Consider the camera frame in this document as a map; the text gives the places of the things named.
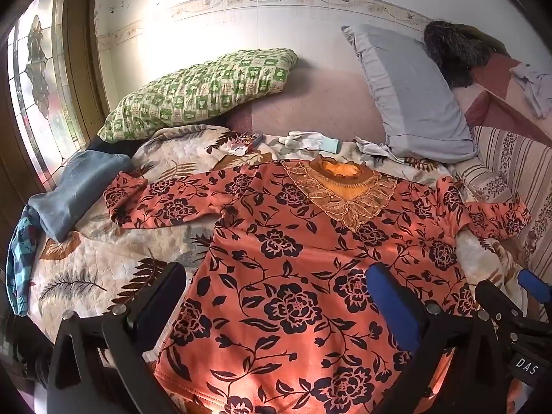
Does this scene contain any dark furry cloth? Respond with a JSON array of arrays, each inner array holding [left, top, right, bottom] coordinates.
[[423, 20, 493, 88]]

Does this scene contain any green checked pillow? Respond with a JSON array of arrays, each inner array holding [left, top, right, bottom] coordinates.
[[97, 47, 299, 144]]

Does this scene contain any wooden window frame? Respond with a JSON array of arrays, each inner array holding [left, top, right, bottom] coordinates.
[[52, 0, 114, 139]]

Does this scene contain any orange floral shirt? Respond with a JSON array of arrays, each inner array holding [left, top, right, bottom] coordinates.
[[103, 157, 532, 414]]

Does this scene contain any crumpled white cloth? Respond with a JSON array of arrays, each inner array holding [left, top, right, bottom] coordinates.
[[354, 136, 400, 161]]

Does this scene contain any small printed packet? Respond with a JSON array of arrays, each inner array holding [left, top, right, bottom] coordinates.
[[224, 133, 264, 156]]

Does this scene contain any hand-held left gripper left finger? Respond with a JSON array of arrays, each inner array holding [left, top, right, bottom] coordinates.
[[45, 261, 188, 414]]

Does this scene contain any brown and pink blanket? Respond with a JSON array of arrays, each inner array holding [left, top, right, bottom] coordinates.
[[451, 26, 552, 147]]

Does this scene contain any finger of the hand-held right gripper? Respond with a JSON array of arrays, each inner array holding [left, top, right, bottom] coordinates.
[[516, 268, 552, 308], [474, 279, 526, 326]]

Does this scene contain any striped floral blanket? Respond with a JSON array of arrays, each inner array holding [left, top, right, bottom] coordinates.
[[446, 126, 552, 285]]

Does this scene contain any grey pillow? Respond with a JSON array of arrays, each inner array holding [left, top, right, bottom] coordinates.
[[342, 23, 479, 164]]

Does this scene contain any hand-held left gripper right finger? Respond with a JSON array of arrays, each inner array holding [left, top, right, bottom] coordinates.
[[366, 262, 512, 414]]

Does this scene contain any folded blue towel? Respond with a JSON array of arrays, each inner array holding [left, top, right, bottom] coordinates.
[[28, 150, 134, 242]]

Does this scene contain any leaf-print blanket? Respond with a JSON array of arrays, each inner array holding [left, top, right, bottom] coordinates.
[[26, 124, 524, 372]]

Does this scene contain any pale lilac garment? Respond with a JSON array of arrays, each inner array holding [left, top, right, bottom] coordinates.
[[510, 62, 552, 118]]

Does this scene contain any stained glass window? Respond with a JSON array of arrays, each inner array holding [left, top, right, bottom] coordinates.
[[9, 0, 87, 177]]

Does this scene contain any teal patterned cloth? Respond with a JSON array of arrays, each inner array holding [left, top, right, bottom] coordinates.
[[5, 205, 44, 316]]

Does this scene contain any pink bed sheet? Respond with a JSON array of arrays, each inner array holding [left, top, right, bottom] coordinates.
[[226, 58, 389, 145]]

